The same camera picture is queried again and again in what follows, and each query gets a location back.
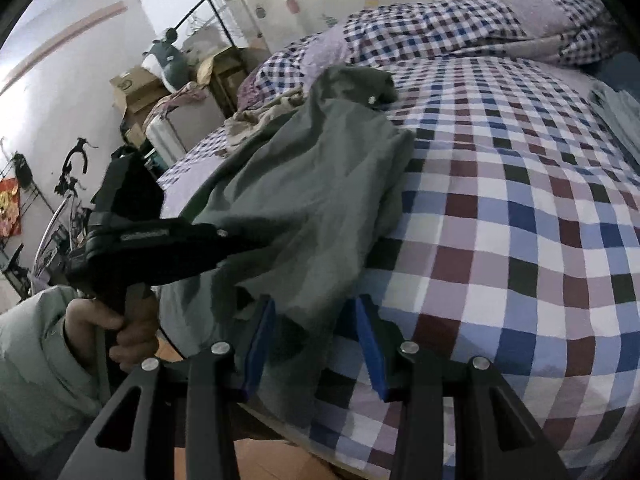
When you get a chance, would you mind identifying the grey-green garment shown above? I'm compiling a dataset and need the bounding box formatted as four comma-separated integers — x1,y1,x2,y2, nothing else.
158,65,414,427

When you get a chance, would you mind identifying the black clothes rack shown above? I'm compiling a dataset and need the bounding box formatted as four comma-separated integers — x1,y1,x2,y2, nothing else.
172,0,238,48

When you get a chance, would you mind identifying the person's left hand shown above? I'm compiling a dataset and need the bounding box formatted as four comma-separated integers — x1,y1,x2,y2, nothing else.
63,292,160,372

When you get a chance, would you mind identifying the bicycle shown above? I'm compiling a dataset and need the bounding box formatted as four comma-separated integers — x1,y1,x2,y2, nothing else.
1,136,93,299

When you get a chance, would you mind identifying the cardboard box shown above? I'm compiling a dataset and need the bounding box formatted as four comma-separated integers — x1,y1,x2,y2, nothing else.
110,66,168,112

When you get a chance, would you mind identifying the beige crumpled garment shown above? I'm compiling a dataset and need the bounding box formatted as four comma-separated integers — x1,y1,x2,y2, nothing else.
224,87,306,136

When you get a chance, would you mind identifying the grey plush toy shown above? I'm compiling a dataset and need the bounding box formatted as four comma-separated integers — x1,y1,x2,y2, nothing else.
141,28,191,93

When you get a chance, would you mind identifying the checkered bed sheet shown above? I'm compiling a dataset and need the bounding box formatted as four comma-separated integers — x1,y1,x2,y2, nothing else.
155,54,640,480

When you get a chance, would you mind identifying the light blue fleece garment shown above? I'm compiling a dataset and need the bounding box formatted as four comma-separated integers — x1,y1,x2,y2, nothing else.
589,81,640,162

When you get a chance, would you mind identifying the checkered purple duvet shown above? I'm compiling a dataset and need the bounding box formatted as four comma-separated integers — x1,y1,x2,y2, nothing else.
238,0,625,110

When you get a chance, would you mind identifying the red wall decoration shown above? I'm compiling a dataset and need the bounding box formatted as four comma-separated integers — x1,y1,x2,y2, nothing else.
0,178,21,238

